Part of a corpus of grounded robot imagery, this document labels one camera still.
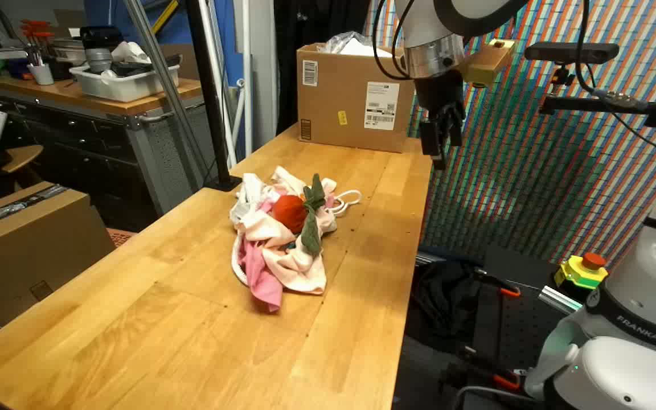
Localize clear plastic bag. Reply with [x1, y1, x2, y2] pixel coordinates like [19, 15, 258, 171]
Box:
[321, 29, 393, 60]

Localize peach t-shirt teal print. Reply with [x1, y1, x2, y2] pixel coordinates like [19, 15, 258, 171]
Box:
[230, 209, 331, 298]

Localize wooden top grey workbench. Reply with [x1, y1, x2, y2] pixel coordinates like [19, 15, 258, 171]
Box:
[0, 69, 219, 224]

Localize white metal frame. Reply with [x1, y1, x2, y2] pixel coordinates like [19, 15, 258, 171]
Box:
[197, 0, 255, 158]

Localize black pot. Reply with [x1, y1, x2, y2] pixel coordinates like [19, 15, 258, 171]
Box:
[78, 24, 125, 76]

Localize white terry towel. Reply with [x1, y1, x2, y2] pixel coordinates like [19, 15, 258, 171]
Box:
[229, 171, 279, 233]

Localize black vertical pole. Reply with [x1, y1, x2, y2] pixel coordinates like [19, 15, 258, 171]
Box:
[183, 0, 245, 193]

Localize pink cloth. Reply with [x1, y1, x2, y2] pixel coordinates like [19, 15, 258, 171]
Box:
[239, 233, 287, 314]

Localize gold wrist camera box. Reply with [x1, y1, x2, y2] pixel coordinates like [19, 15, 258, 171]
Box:
[460, 38, 517, 91]

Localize black bag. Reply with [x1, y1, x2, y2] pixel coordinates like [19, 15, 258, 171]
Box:
[408, 257, 499, 361]

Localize cardboard box with shipping label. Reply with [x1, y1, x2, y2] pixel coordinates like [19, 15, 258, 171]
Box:
[295, 42, 420, 155]

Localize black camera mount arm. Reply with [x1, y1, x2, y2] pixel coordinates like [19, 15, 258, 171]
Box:
[539, 64, 656, 132]

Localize black bar camera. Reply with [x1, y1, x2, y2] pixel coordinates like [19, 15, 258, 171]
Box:
[524, 42, 622, 67]

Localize yellow red emergency stop button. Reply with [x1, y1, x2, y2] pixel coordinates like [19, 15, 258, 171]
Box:
[555, 251, 614, 294]

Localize silver metal pole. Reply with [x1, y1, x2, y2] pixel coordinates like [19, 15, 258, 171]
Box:
[121, 0, 219, 189]

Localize black camera cable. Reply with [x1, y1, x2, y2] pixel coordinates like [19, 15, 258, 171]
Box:
[572, 0, 656, 165]

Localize orange plush toy green leaves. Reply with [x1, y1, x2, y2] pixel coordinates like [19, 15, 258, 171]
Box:
[270, 173, 331, 261]

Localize white cup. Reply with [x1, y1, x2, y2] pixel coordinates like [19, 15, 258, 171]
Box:
[27, 60, 58, 89]

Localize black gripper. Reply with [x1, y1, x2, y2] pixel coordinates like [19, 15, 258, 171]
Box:
[414, 69, 468, 171]

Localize white plastic bin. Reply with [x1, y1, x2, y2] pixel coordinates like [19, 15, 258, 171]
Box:
[68, 60, 183, 105]

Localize large plain cardboard box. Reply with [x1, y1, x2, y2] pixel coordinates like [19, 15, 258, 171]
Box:
[0, 180, 119, 330]

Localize red flower decoration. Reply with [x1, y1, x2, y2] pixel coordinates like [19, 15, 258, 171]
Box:
[19, 18, 58, 51]

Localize black case orange latches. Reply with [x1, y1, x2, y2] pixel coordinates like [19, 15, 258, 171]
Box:
[470, 248, 569, 386]

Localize wooden stool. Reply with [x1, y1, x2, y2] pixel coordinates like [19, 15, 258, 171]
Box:
[0, 141, 45, 177]

